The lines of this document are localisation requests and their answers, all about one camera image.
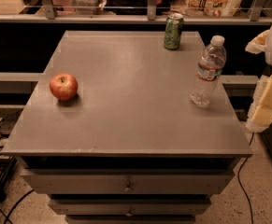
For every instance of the grey drawer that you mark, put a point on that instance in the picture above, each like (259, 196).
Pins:
(132, 207)
(71, 182)

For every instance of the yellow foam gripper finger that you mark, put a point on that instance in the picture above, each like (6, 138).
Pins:
(260, 112)
(257, 45)

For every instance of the green soda can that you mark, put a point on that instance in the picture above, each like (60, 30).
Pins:
(173, 30)

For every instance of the black bag behind railing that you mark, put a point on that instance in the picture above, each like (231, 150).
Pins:
(129, 0)

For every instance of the red apple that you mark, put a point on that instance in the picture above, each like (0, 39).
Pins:
(63, 86)

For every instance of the middle grey drawer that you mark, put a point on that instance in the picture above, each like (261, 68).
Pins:
(132, 207)

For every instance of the metal railing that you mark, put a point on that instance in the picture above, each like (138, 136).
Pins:
(99, 11)

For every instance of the clear plastic water bottle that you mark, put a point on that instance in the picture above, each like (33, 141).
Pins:
(208, 70)

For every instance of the top grey drawer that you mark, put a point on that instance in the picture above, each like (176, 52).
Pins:
(71, 182)

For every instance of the grey drawer cabinet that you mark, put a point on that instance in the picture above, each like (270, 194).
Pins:
(131, 115)

